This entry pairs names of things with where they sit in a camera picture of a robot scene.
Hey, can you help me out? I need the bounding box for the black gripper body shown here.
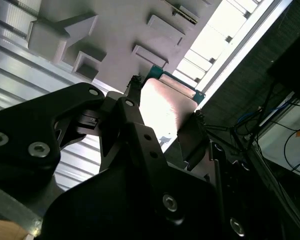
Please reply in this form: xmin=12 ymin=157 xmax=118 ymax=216
xmin=41 ymin=164 xmax=266 ymax=240

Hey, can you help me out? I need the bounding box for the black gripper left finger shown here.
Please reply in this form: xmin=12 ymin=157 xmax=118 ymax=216
xmin=0 ymin=74 xmax=169 ymax=191

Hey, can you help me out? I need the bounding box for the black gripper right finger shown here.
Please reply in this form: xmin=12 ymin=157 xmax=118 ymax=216
xmin=177 ymin=111 xmax=260 ymax=221

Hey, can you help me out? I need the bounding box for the silver CPU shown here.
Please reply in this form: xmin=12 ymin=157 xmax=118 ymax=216
xmin=139 ymin=65 xmax=206 ymax=141

